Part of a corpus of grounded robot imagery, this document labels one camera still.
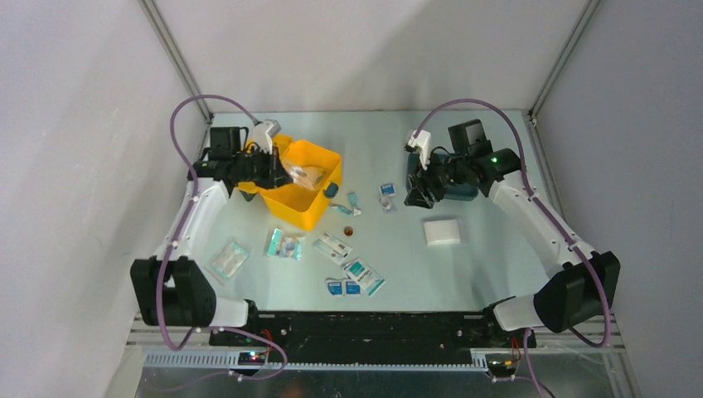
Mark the dark teal divided tray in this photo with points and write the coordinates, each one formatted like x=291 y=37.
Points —
x=463 y=192

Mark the blue alcohol pad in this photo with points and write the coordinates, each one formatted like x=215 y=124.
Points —
x=351 y=288
x=387 y=190
x=335 y=287

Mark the teal tube upper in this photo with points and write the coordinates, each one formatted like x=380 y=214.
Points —
x=353 y=199

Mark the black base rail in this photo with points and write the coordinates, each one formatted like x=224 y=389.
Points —
x=383 y=338

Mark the teal tube lower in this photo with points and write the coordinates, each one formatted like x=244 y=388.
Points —
x=343 y=209

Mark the cotton swabs bag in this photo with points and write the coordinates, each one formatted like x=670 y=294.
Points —
x=309 y=177

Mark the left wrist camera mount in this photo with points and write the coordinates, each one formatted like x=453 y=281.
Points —
x=263 y=133

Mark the yellow medicine kit box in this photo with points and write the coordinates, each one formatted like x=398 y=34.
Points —
x=295 y=204

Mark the blue alcohol pad upper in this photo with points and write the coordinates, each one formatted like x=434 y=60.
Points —
x=387 y=190

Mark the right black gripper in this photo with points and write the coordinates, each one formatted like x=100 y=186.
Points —
x=419 y=195

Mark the teal bandage pack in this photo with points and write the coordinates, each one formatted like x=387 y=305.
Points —
x=285 y=245

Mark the blue alcohol pad left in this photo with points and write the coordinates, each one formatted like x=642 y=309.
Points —
x=335 y=287

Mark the blue alcohol pad right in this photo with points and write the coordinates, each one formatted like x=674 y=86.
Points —
x=351 y=288

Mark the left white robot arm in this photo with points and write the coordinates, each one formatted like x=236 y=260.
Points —
x=172 y=287

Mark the white gauze pad pack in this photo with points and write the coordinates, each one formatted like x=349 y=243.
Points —
x=442 y=232

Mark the teal tube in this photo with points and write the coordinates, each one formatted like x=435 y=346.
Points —
x=353 y=199
x=343 y=209

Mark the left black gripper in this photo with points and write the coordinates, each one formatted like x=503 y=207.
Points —
x=276 y=176

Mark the white teal striped packet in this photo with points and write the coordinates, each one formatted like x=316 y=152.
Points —
x=333 y=248

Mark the medical gauze dressing packet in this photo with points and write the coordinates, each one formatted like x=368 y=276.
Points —
x=362 y=274

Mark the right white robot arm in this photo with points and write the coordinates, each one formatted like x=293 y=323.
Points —
x=582 y=281

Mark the clear teal sterile pouch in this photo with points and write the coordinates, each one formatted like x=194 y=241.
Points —
x=227 y=262

